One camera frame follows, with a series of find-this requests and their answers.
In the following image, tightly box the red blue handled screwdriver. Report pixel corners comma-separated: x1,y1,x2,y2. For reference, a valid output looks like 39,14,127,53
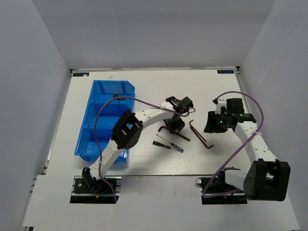
156,134,184,153

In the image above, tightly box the black green handled screwdriver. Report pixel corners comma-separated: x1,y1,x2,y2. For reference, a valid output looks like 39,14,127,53
152,141,171,149

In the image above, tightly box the blue plastic compartment bin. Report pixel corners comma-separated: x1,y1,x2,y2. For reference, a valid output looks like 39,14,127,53
74,80,135,162

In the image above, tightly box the table logo sticker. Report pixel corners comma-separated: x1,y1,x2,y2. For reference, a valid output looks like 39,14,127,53
73,73,89,77
217,70,234,74

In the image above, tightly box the right table logo sticker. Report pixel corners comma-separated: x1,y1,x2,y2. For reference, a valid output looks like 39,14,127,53
217,70,234,74

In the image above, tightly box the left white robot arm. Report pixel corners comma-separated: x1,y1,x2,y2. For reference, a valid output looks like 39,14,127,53
82,96,194,192

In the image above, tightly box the brown hex key upper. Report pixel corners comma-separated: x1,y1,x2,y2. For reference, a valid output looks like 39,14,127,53
189,120,206,142

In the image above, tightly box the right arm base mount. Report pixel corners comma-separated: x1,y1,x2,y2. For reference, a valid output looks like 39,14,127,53
195,177,243,198

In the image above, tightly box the brown hex key lower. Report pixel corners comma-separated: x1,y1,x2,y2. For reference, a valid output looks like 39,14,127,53
190,125,214,149

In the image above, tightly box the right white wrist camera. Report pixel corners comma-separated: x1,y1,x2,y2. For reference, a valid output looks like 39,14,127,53
213,99,227,115

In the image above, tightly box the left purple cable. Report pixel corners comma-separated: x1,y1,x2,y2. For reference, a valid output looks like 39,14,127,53
93,96,195,203

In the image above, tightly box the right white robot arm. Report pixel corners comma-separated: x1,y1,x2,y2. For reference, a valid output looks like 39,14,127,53
202,98,291,201

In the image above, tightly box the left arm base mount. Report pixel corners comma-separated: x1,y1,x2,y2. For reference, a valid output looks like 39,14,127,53
72,167,121,196

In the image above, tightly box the left table logo sticker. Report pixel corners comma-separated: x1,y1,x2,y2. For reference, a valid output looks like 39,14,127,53
73,73,89,77

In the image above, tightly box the long brown hex key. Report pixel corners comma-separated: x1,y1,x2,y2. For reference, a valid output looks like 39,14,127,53
158,126,191,142

